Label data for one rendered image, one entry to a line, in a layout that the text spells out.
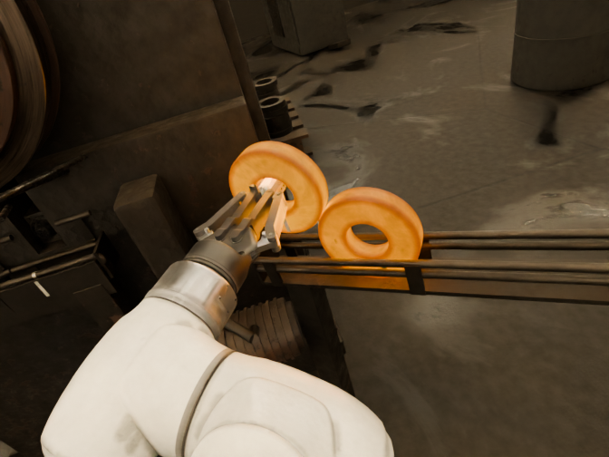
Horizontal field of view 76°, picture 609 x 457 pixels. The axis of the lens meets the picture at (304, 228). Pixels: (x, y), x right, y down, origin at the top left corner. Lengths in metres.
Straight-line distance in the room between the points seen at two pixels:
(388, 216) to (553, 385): 0.88
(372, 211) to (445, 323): 0.89
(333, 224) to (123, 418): 0.37
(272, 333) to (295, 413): 0.46
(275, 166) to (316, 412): 0.34
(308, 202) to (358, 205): 0.08
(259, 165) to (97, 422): 0.37
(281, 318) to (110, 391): 0.46
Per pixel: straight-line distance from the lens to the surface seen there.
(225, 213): 0.55
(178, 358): 0.37
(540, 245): 0.61
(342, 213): 0.57
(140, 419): 0.37
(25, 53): 0.70
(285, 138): 2.46
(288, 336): 0.78
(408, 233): 0.56
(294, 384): 0.35
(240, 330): 0.74
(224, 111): 0.79
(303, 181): 0.56
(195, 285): 0.42
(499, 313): 1.44
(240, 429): 0.31
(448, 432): 1.21
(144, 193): 0.76
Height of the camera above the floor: 1.10
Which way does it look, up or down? 36 degrees down
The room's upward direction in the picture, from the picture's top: 16 degrees counter-clockwise
